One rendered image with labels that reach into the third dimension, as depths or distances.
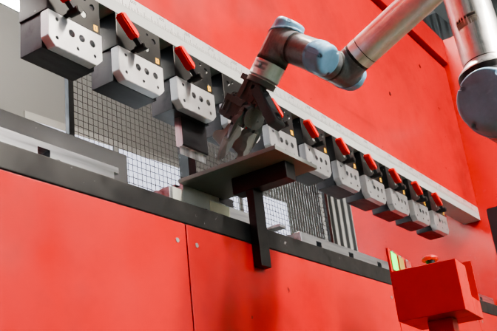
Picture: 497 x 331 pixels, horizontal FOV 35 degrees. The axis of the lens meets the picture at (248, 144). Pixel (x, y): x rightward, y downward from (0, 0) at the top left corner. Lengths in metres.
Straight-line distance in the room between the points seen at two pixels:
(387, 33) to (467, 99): 0.41
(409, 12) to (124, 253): 0.85
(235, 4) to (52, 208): 1.15
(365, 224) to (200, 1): 2.19
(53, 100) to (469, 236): 2.29
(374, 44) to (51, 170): 0.85
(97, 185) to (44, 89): 3.08
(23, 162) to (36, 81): 3.16
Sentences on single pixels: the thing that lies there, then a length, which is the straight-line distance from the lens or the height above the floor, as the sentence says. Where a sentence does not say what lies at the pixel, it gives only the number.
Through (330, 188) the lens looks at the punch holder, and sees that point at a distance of 2.52.
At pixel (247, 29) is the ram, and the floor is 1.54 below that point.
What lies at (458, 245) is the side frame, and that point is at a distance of 3.86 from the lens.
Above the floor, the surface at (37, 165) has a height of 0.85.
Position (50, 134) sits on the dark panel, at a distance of 2.32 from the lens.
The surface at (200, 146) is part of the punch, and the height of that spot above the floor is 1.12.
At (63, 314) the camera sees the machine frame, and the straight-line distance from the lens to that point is 1.26.
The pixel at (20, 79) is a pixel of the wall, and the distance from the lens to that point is 4.36.
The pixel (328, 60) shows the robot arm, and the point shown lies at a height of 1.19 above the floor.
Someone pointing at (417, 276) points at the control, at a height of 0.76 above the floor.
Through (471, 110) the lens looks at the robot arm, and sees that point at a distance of 1.48.
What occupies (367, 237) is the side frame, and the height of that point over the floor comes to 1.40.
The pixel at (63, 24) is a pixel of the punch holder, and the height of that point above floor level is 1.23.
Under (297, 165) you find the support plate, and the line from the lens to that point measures 1.77.
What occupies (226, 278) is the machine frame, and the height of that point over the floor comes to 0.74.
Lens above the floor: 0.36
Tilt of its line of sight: 23 degrees up
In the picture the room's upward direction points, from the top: 7 degrees counter-clockwise
